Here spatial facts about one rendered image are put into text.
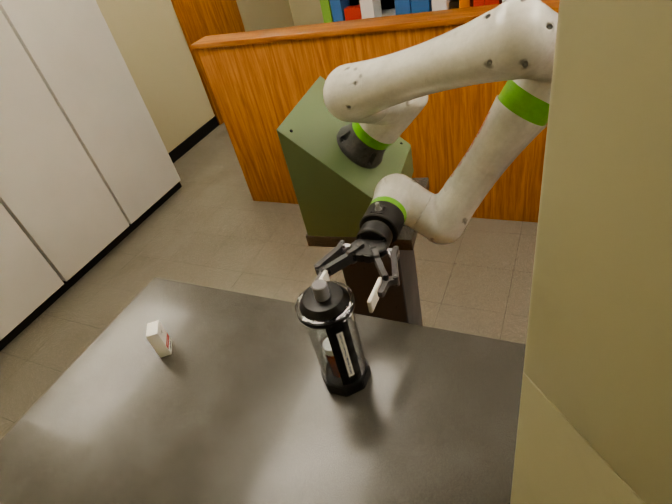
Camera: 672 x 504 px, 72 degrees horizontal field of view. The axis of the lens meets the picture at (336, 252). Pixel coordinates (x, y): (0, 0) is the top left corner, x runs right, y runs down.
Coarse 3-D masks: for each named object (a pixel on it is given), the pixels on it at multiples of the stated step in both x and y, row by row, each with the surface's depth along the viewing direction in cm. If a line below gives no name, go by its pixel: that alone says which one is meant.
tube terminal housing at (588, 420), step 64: (576, 0) 19; (640, 0) 17; (576, 64) 20; (640, 64) 18; (576, 128) 22; (640, 128) 19; (576, 192) 23; (640, 192) 20; (576, 256) 25; (640, 256) 21; (576, 320) 28; (640, 320) 23; (576, 384) 30; (640, 384) 24; (576, 448) 34; (640, 448) 27
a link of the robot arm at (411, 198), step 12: (384, 180) 111; (396, 180) 108; (408, 180) 109; (384, 192) 107; (396, 192) 106; (408, 192) 108; (420, 192) 109; (396, 204) 104; (408, 204) 107; (420, 204) 108; (408, 216) 108
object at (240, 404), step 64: (128, 320) 124; (192, 320) 119; (256, 320) 114; (384, 320) 106; (64, 384) 111; (128, 384) 107; (192, 384) 103; (256, 384) 99; (320, 384) 96; (384, 384) 93; (448, 384) 90; (512, 384) 88; (0, 448) 100; (64, 448) 97; (128, 448) 94; (192, 448) 91; (256, 448) 88; (320, 448) 85; (384, 448) 83; (448, 448) 81; (512, 448) 79
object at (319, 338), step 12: (348, 288) 84; (300, 312) 82; (348, 312) 80; (312, 324) 79; (324, 324) 78; (348, 324) 82; (312, 336) 84; (324, 336) 82; (324, 348) 84; (360, 348) 89; (324, 360) 87; (360, 360) 90; (324, 372) 91; (336, 372) 88; (336, 384) 91
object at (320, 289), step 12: (312, 288) 79; (324, 288) 79; (336, 288) 82; (300, 300) 83; (312, 300) 81; (324, 300) 80; (336, 300) 80; (348, 300) 81; (312, 312) 79; (324, 312) 79; (336, 312) 79
